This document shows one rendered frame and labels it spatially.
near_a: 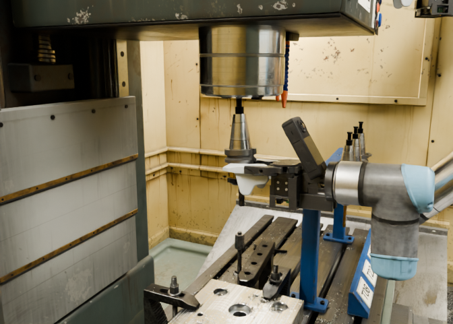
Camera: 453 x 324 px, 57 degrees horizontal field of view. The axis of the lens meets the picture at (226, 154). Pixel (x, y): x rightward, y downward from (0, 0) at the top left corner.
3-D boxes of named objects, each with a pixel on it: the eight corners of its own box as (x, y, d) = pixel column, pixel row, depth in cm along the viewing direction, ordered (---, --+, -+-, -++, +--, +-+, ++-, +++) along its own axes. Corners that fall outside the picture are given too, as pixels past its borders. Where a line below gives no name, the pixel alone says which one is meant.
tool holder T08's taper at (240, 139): (236, 146, 85) (235, 113, 84) (255, 147, 83) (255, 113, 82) (224, 149, 82) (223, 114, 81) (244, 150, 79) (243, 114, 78)
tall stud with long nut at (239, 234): (245, 271, 125) (245, 230, 122) (241, 275, 123) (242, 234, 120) (236, 269, 126) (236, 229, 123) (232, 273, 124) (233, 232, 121)
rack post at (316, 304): (329, 302, 109) (335, 192, 103) (324, 313, 104) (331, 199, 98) (291, 294, 113) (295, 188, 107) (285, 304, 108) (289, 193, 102)
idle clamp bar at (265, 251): (275, 261, 132) (276, 241, 130) (252, 305, 108) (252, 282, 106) (259, 258, 133) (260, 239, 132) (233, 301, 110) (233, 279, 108)
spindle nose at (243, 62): (225, 90, 90) (225, 32, 88) (296, 93, 83) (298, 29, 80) (182, 95, 77) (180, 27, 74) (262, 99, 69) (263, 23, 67)
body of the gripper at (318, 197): (265, 207, 77) (330, 215, 72) (265, 161, 76) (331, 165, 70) (280, 198, 84) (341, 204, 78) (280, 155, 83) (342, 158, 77)
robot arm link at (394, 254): (415, 258, 78) (418, 201, 76) (418, 287, 68) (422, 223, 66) (371, 253, 81) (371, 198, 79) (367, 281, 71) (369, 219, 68)
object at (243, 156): (235, 157, 87) (235, 145, 87) (261, 159, 84) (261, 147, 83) (218, 162, 82) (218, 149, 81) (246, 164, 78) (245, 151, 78)
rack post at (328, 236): (354, 239, 148) (360, 157, 142) (352, 245, 143) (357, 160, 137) (325, 234, 152) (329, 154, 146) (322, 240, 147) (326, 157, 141)
